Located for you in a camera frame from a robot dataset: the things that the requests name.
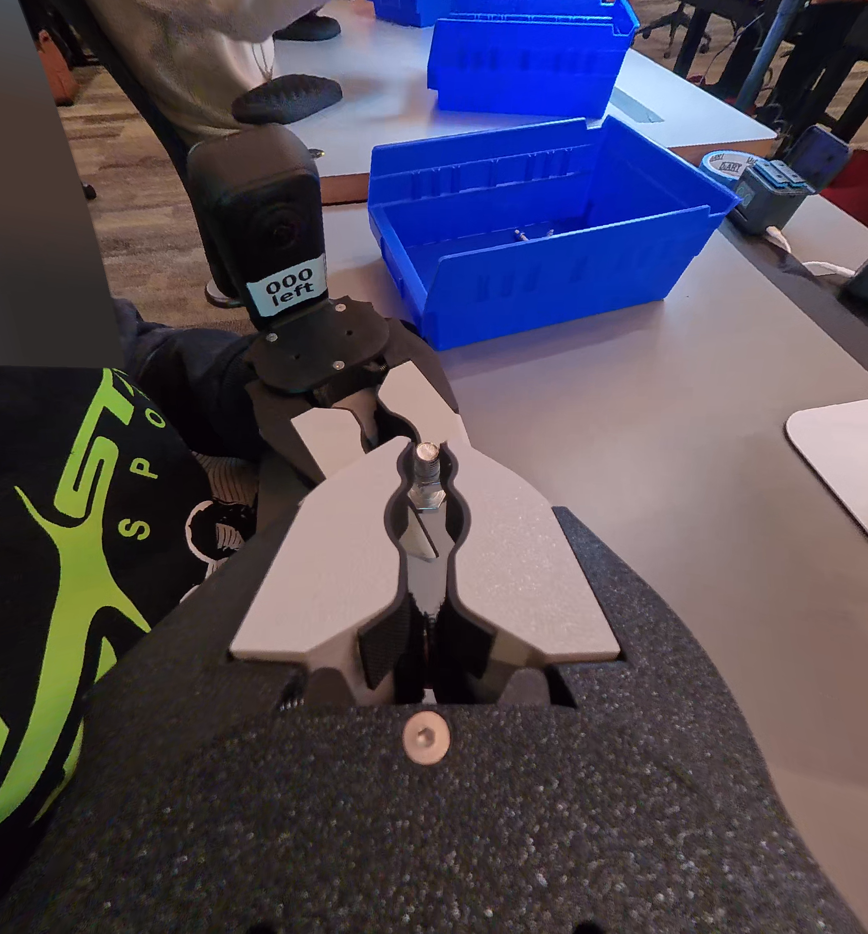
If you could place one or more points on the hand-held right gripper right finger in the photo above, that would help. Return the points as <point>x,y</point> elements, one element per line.
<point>536,584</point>

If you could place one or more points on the person's left forearm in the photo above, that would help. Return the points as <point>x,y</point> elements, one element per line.
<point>186,379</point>

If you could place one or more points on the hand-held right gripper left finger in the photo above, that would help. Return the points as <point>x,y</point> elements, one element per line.
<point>317,576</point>

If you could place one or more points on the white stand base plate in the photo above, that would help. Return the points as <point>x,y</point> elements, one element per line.
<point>857,467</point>

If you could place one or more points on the blue plastic bin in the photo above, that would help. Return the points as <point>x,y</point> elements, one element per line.
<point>528,66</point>
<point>404,11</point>
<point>550,292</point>

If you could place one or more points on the blue tape roll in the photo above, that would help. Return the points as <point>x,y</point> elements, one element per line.
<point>711,164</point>

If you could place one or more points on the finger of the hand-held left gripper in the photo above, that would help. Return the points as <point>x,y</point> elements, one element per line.
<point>426,401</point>
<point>331,438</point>

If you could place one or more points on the black light stand pole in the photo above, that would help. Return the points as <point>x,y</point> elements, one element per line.
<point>758,58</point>

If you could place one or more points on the brown leather bag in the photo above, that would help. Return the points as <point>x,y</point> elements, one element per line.
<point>58,73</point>

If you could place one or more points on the black honeycomb cushion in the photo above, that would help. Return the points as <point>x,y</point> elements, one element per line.
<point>306,28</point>
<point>288,98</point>

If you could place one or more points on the black hoodie with green print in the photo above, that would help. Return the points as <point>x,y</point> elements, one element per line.
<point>40,511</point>

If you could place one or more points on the dark charger case with batteries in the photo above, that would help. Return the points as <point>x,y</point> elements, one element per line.
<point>769,204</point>

